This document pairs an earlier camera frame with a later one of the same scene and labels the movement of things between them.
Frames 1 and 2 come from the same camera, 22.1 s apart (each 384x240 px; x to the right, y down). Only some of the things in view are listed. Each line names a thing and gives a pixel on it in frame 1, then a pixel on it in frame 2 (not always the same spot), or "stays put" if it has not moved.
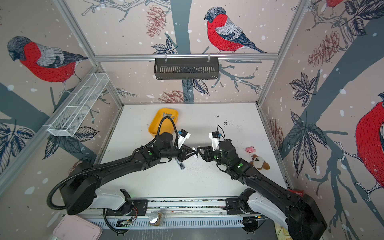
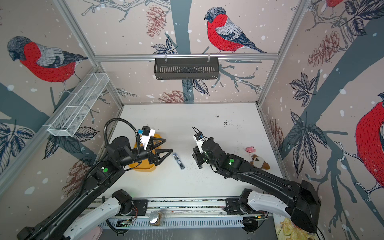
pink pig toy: (250, 149) stays put
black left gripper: (184, 150) → (152, 157)
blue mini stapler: (180, 164) stays put
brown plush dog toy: (259, 163) stays put
